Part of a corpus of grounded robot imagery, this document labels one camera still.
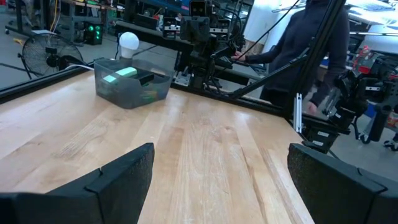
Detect white bulb lamp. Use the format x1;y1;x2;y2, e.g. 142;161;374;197
119;31;140;60

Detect person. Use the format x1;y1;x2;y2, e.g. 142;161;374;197
231;0;351;116

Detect black fan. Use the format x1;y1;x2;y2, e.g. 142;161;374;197
17;32;85;79

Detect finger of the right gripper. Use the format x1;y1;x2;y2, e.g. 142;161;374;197
162;17;178;39
216;19;231;34

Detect computer tower green lights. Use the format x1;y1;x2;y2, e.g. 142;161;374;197
83;21;104;46

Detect black table frame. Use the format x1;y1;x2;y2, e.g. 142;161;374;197
0;0;348;156

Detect black stapler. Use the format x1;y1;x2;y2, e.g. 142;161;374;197
133;70;155;87

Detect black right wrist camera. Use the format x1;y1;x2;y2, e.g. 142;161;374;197
188;0;208;18

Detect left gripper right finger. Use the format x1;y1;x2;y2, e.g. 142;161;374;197
287;142;398;224

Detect grey translucent bin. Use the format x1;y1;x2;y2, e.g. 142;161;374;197
93;58;174;110

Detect mint green stapler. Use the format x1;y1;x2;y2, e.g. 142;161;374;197
102;67;138;84

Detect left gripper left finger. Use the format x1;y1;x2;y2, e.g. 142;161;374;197
46;142;155;224

